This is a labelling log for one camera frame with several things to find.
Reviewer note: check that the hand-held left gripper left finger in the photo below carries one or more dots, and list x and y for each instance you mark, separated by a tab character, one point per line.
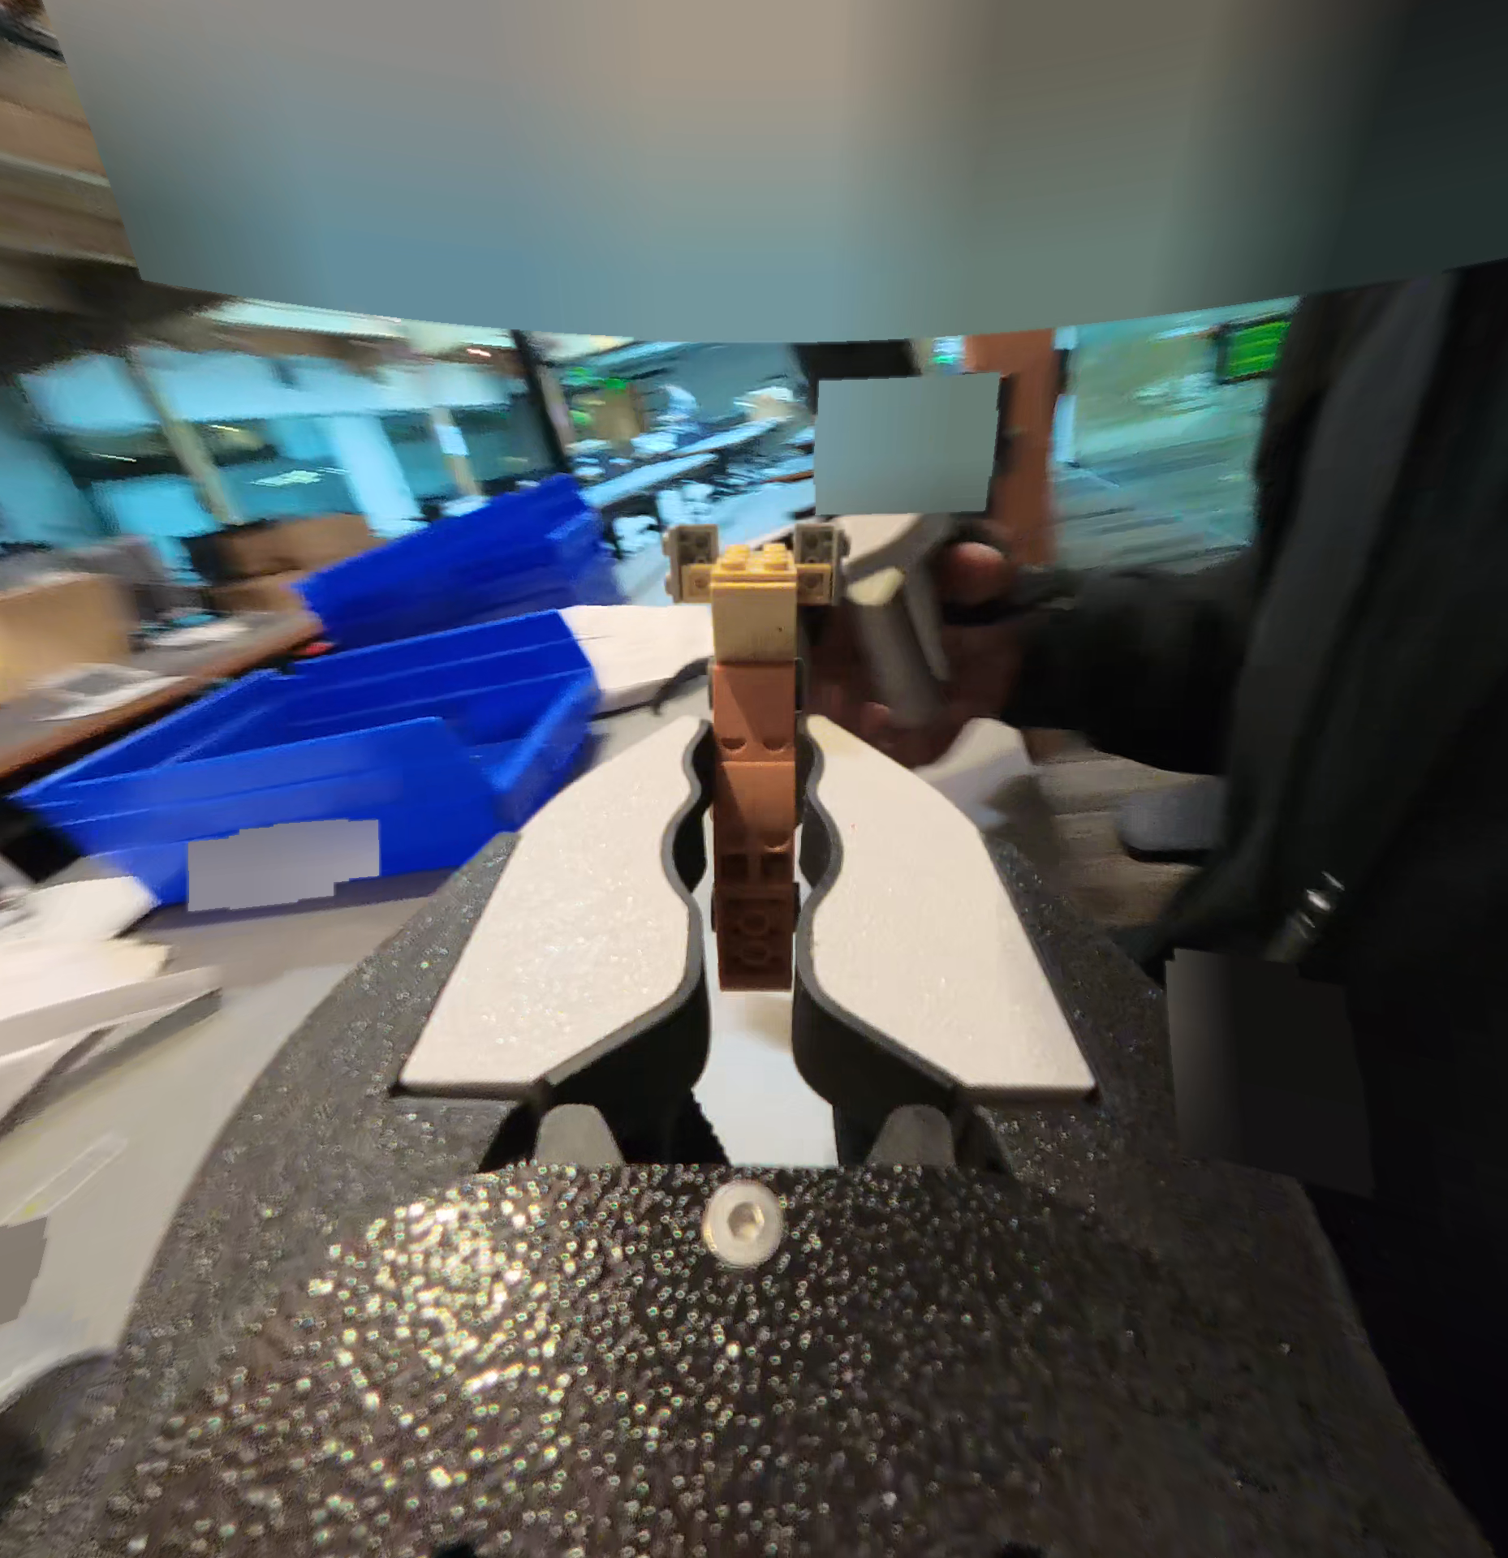
563	933

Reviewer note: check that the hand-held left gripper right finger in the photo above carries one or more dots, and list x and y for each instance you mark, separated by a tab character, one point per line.
935	933

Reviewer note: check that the brown tan brick model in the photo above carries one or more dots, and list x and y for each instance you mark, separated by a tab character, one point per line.
758	828

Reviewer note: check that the blue plastic bin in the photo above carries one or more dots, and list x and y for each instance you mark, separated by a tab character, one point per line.
338	755

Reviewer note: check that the stack of blue bins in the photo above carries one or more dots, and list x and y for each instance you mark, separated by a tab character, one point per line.
465	560

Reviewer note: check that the wooden table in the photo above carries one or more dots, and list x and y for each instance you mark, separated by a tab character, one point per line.
161	705

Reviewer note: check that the brown cardboard box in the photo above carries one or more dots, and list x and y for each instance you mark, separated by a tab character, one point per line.
280	554
44	634

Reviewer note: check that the wooden post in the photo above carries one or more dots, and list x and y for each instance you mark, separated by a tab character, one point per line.
1028	436

